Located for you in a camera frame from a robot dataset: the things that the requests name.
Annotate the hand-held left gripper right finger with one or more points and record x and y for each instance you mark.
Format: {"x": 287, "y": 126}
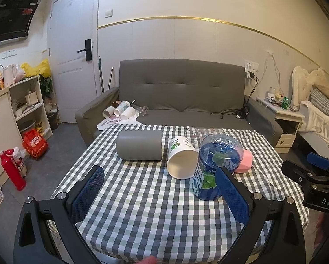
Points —
{"x": 231, "y": 192}

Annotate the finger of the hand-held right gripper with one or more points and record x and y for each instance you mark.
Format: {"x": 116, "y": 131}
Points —
{"x": 318, "y": 161}
{"x": 295, "y": 170}

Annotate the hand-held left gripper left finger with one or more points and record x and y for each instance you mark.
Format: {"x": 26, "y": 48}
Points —
{"x": 88, "y": 189}

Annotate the white paper cup green print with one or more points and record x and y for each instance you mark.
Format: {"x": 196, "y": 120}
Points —
{"x": 181, "y": 159}

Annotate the grey cup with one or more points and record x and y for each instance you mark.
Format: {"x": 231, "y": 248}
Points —
{"x": 138, "y": 145}

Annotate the clear plastic cup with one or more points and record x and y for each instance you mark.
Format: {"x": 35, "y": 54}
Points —
{"x": 196, "y": 133}

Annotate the plain white paper cup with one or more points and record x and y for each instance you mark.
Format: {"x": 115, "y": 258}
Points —
{"x": 108, "y": 112}
{"x": 127, "y": 113}

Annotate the tall printed paper cup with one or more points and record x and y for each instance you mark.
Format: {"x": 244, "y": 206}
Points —
{"x": 121, "y": 107}

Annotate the brown paper cup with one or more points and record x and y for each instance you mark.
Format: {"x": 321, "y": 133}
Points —
{"x": 116, "y": 104}

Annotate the person's right hand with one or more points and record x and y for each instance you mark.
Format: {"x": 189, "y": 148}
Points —
{"x": 321, "y": 233}

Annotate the blue plastic bottle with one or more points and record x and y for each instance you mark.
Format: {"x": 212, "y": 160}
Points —
{"x": 208, "y": 170}

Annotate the pink box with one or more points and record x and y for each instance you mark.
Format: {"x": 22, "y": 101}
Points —
{"x": 245, "y": 162}

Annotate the white blanket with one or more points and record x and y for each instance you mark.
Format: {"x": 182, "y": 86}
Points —
{"x": 315, "y": 123}

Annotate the white bedside table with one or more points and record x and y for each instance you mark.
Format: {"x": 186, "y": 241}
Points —
{"x": 286, "y": 126}

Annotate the checkered tablecloth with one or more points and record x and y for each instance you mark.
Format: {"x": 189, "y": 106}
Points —
{"x": 142, "y": 198}

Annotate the striped pillow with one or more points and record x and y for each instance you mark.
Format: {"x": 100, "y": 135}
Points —
{"x": 325, "y": 103}

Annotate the green drink can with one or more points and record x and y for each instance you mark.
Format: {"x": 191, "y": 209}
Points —
{"x": 285, "y": 103}

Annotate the red paper bag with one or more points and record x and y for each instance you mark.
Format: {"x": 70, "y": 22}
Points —
{"x": 35, "y": 144}

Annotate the printed paper sheet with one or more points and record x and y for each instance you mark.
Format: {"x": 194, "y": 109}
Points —
{"x": 110, "y": 122}

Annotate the white plastic bag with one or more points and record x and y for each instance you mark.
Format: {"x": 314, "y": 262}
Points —
{"x": 20, "y": 162}

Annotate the black trash bin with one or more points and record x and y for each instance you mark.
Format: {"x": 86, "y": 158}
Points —
{"x": 53, "y": 121}

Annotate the red fire extinguisher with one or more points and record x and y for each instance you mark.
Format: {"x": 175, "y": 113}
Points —
{"x": 11, "y": 170}

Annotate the cream bed headboard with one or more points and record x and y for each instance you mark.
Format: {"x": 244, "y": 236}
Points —
{"x": 300, "y": 82}

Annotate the grey basin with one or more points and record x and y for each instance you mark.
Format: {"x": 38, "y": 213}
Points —
{"x": 26, "y": 126}

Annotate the white open shelf unit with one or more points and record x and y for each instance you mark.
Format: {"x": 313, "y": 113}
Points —
{"x": 37, "y": 110}

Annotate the clear plastic bottle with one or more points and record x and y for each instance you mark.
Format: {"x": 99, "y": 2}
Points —
{"x": 141, "y": 111}

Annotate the black charger plug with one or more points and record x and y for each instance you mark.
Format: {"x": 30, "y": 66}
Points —
{"x": 251, "y": 74}

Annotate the white storage container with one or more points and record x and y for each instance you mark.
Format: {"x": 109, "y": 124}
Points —
{"x": 31, "y": 97}

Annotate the green plant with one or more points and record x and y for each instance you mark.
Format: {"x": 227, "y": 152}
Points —
{"x": 46, "y": 86}

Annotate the metal pole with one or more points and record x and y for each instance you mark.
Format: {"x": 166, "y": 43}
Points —
{"x": 111, "y": 78}

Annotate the grey sofa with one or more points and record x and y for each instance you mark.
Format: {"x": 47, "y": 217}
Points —
{"x": 181, "y": 88}

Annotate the yellow plastic bag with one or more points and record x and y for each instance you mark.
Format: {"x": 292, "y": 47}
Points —
{"x": 36, "y": 68}

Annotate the white electric kettle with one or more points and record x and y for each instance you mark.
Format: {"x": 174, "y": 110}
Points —
{"x": 9, "y": 75}

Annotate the orange bottle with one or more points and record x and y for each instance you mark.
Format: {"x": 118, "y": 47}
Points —
{"x": 0, "y": 81}

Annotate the white door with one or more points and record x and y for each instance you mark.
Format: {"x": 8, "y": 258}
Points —
{"x": 70, "y": 46}

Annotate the black range hood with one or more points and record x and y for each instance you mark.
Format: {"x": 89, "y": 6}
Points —
{"x": 10, "y": 22}

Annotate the white wall socket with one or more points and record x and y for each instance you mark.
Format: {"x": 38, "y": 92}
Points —
{"x": 251, "y": 65}

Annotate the white wall outlets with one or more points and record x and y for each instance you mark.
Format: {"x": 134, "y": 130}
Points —
{"x": 9, "y": 54}

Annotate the white light switch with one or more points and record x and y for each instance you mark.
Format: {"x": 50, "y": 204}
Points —
{"x": 108, "y": 13}

